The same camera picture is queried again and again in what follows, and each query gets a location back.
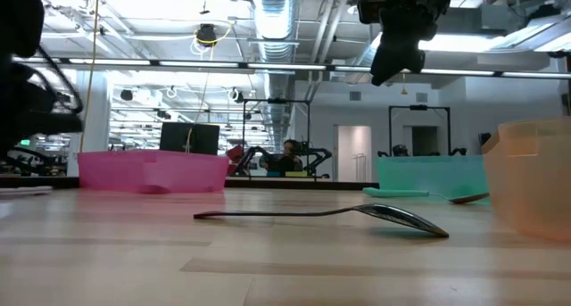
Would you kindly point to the black background robot arms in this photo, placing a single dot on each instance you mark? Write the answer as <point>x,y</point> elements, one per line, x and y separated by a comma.
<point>319,154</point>

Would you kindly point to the black overhead camera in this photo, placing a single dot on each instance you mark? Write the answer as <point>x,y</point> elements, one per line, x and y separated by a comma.
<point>206,34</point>

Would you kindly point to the teal plastic bin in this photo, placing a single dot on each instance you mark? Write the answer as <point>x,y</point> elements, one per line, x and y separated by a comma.
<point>428,174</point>

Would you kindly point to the green exit sign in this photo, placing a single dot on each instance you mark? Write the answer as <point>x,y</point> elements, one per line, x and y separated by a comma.
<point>25,142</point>

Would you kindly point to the orange plastic bin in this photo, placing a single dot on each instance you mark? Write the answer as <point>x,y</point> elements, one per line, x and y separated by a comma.
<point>535,185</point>

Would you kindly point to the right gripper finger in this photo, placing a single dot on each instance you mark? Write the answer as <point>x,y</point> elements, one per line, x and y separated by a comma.
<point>383,67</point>
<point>412,60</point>

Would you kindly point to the white building pillar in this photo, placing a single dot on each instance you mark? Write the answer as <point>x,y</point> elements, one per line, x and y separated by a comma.
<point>96,132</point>

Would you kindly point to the pink plastic bin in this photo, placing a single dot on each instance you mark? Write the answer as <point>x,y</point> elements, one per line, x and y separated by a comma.
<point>156,172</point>

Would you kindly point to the grey wall vent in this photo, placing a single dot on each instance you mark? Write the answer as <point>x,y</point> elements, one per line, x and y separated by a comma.
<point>354,96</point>
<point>421,96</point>

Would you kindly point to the red background object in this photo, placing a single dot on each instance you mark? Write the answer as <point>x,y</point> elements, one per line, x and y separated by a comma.
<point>235,153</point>

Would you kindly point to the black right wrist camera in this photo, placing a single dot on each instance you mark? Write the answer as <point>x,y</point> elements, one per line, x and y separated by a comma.
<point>370,2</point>

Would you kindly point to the black metal spoon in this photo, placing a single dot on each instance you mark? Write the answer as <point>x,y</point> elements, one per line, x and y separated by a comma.
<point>401,217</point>

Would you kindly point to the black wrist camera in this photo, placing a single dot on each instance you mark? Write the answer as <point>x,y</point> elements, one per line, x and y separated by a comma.
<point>67,123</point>
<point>370,2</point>

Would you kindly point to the long linear light strip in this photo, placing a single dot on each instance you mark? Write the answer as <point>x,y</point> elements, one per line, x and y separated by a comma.
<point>285,66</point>

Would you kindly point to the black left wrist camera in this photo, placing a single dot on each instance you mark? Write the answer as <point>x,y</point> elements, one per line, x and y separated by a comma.
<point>67,123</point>

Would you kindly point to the person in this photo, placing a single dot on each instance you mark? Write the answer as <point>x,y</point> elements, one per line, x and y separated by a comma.
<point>290,152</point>
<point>400,151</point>

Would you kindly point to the black background cabinets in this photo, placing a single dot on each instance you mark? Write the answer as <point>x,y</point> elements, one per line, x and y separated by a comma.
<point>485,138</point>

